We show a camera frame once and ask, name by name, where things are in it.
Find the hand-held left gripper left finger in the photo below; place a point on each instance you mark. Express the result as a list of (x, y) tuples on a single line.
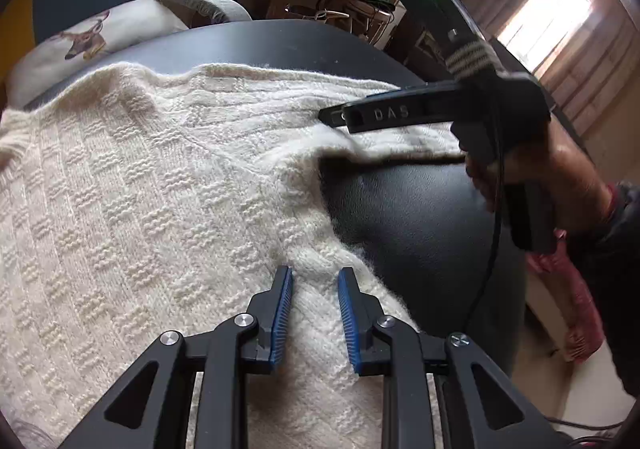
[(281, 309)]

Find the white knit sweater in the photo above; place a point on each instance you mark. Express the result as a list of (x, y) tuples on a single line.
[(150, 209)]

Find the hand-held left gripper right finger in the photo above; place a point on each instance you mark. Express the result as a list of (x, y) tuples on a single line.
[(347, 314)]

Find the person's right hand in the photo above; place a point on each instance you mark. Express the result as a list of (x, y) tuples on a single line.
[(560, 174)]

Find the deer print pillow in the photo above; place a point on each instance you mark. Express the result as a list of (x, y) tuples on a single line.
[(85, 36)]

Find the pink cloth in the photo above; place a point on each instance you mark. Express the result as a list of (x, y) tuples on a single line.
[(575, 299)]

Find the bright window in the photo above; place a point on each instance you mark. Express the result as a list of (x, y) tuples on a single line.
[(545, 14)]

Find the black leather ottoman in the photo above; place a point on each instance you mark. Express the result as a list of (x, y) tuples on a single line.
[(420, 209)]

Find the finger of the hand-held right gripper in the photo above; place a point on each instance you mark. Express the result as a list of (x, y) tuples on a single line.
[(334, 115)]

